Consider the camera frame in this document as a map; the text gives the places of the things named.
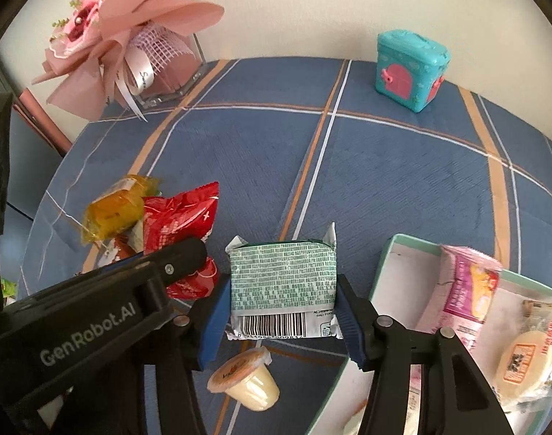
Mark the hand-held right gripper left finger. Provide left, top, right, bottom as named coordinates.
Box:
left=142, top=274, right=231, bottom=435

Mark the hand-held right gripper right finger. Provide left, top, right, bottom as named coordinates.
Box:
left=337, top=274, right=514, bottom=435

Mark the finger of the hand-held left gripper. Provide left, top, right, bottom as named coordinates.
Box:
left=145, top=238, right=209, bottom=300

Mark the red flower print snack packet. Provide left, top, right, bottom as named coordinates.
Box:
left=142, top=181, right=222, bottom=301

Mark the white tray with teal rim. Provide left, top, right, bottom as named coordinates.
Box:
left=305, top=234, right=552, bottom=435

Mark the mint green barcode packet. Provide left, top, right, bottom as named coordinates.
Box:
left=225, top=222, right=344, bottom=341

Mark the cream round pastry clear wrapper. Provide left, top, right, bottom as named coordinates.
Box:
left=489, top=299, right=552, bottom=415

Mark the small red and white packet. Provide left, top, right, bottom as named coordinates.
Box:
left=97, top=227, right=145, bottom=266

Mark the jelly cup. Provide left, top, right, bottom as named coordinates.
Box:
left=207, top=345, right=280, bottom=413

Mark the yellow cake packet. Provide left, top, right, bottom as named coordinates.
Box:
left=80, top=174, right=163, bottom=245

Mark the pink snack packet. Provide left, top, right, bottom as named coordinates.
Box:
left=409, top=245, right=504, bottom=354

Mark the blue plaid tablecloth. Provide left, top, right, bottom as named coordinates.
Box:
left=16, top=58, right=552, bottom=435

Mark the clear glass vase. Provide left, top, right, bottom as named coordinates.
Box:
left=122, top=32, right=206, bottom=109

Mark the pink flower bouquet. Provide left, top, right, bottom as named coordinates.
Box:
left=32, top=0, right=225, bottom=123

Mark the teal and pink toy box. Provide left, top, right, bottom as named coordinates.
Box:
left=374, top=30, right=452, bottom=113

